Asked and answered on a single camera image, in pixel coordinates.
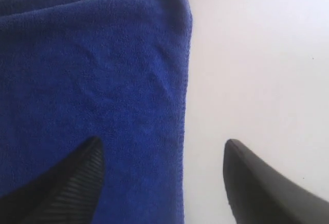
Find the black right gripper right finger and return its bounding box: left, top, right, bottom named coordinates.
left=223, top=139, right=328, bottom=223

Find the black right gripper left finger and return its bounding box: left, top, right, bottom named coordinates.
left=1, top=137, right=104, bottom=223

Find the blue terry towel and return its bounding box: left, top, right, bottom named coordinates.
left=1, top=0, right=192, bottom=223

